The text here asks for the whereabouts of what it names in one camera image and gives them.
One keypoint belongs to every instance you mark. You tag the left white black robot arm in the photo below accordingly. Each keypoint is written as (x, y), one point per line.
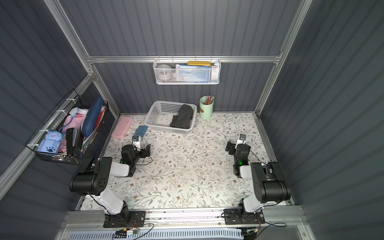
(92, 177)

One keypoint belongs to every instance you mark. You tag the pink pencil case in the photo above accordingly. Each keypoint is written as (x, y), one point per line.
(122, 127)

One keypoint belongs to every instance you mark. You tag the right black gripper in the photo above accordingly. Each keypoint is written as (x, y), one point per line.
(230, 147)

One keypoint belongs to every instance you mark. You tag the colored pencils in cup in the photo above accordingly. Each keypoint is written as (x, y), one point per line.
(209, 99)

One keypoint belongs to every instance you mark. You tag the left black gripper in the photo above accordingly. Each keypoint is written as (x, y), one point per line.
(143, 149)

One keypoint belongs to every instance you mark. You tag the navy blue zip pouch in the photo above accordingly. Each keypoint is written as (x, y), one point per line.
(89, 124)

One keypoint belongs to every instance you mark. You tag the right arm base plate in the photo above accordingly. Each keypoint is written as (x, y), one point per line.
(236, 217)

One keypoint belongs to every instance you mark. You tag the white plastic perforated basket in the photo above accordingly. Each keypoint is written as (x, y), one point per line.
(161, 115)

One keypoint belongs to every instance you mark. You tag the blue white box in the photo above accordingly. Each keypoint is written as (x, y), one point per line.
(193, 74)

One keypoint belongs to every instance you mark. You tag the light blue paw toy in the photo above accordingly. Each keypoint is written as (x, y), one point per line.
(50, 144)

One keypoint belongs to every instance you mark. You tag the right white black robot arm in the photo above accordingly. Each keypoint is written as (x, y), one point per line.
(270, 186)

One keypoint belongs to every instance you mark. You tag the black wire side basket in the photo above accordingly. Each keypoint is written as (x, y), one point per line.
(74, 104)

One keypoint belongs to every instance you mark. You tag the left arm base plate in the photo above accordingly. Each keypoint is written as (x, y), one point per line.
(125, 220)

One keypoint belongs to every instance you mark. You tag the white tape roll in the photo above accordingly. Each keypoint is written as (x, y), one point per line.
(164, 73)

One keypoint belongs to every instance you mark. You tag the pink toy in side basket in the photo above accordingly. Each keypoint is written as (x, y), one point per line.
(70, 122)

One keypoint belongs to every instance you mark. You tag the white wire wall basket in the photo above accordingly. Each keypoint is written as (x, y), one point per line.
(214, 80)

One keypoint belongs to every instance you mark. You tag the blue snap wallet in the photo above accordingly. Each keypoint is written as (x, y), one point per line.
(141, 131)

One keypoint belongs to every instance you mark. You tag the green pencil cup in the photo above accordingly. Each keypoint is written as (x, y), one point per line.
(206, 111)

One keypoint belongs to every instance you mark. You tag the dark grey long pants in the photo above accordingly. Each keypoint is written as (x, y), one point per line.
(183, 119)

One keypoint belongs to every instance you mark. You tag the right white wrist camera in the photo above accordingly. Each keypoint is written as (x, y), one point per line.
(241, 140)

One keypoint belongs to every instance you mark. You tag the yellow item in wall basket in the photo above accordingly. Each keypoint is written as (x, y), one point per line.
(199, 63)

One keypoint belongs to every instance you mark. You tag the black stapler in side basket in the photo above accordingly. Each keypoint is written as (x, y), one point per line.
(71, 138)

